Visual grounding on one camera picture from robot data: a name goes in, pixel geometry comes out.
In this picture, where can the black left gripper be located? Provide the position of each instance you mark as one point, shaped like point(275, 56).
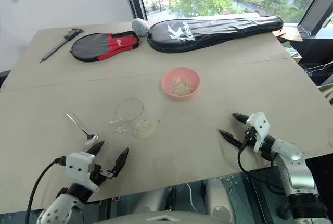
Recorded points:
point(96, 175)

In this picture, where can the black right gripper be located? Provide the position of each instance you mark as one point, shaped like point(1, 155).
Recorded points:
point(249, 138)

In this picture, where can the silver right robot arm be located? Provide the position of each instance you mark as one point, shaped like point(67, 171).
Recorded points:
point(296, 166)

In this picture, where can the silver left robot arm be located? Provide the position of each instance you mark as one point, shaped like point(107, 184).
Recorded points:
point(61, 207)

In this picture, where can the pale grainy food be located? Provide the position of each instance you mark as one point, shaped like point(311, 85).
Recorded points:
point(182, 88)

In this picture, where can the silver metal spoon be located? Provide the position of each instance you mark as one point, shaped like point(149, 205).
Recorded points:
point(89, 137)

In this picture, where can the clear glass cup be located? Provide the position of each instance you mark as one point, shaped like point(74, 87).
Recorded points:
point(125, 112)

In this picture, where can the grey rounded leg shell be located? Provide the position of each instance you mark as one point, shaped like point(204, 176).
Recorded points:
point(153, 198)
point(221, 198)

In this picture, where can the pink bowl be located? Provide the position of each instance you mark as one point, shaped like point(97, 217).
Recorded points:
point(169, 78)

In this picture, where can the long black racket bag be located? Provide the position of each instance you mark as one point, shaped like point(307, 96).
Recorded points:
point(208, 34)

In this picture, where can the striped grey fabric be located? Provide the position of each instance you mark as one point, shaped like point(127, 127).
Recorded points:
point(328, 91)

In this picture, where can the brown cardboard piece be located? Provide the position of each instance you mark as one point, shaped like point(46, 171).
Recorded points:
point(291, 35)

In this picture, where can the red black paddle cover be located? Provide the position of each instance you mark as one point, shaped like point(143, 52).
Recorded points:
point(93, 47)

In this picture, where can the black vernier caliper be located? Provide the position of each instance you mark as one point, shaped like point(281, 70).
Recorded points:
point(61, 44)

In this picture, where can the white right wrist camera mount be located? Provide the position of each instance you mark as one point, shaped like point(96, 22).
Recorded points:
point(258, 127)

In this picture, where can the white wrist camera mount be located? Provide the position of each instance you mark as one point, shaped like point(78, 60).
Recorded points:
point(258, 127)
point(78, 164)

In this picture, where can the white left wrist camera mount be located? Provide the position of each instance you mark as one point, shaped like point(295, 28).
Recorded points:
point(78, 164)

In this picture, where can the black slanted window frame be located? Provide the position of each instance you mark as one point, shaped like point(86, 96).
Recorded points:
point(316, 5)

